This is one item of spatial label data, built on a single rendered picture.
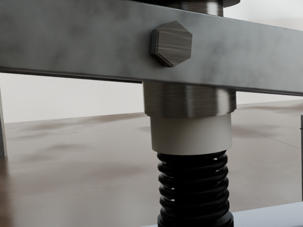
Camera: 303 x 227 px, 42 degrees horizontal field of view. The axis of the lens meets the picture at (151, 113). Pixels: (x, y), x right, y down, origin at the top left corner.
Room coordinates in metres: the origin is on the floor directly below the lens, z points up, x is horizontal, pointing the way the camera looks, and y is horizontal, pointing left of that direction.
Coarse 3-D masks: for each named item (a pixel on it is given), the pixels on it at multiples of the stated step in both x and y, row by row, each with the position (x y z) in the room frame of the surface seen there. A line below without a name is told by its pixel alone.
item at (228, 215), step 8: (208, 160) 0.33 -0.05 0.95; (176, 176) 0.34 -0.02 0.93; (184, 176) 0.33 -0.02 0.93; (192, 176) 0.33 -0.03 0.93; (200, 176) 0.33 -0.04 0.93; (176, 200) 0.34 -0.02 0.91; (184, 200) 0.33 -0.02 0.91; (192, 200) 0.33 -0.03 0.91; (200, 200) 0.33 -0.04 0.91; (160, 216) 0.35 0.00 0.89; (224, 216) 0.34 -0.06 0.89; (232, 216) 0.34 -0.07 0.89; (160, 224) 0.33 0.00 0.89; (168, 224) 0.33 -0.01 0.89; (176, 224) 0.33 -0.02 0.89; (200, 224) 0.32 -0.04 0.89; (208, 224) 0.32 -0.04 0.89; (216, 224) 0.32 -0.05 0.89; (224, 224) 0.32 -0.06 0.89; (232, 224) 0.33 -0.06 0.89
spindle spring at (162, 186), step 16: (160, 160) 0.34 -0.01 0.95; (176, 160) 0.32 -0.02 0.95; (192, 160) 0.31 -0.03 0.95; (224, 160) 0.33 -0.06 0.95; (160, 176) 0.34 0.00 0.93; (208, 176) 0.32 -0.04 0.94; (224, 176) 0.32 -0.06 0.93; (160, 192) 0.34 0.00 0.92; (176, 192) 0.32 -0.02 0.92; (192, 192) 0.31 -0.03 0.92; (208, 192) 0.31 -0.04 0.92; (224, 192) 0.33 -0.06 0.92; (176, 208) 0.32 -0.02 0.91; (192, 208) 0.31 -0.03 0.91; (208, 208) 0.31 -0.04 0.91; (224, 208) 0.33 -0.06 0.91; (192, 224) 0.32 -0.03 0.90
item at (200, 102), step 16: (192, 0) 0.31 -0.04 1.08; (208, 0) 0.32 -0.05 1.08; (144, 96) 0.33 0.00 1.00; (160, 96) 0.31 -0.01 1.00; (176, 96) 0.31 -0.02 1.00; (192, 96) 0.30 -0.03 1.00; (208, 96) 0.31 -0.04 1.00; (224, 96) 0.31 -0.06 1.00; (144, 112) 0.34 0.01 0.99; (160, 112) 0.31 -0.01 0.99; (176, 112) 0.31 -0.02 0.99; (192, 112) 0.30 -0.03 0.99; (208, 112) 0.31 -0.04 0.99; (224, 112) 0.31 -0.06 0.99
